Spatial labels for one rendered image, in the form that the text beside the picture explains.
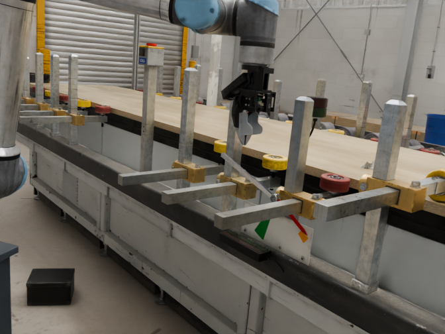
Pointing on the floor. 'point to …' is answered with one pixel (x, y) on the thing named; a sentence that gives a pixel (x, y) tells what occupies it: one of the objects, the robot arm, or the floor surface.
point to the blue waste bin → (435, 129)
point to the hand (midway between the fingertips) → (242, 140)
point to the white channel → (214, 69)
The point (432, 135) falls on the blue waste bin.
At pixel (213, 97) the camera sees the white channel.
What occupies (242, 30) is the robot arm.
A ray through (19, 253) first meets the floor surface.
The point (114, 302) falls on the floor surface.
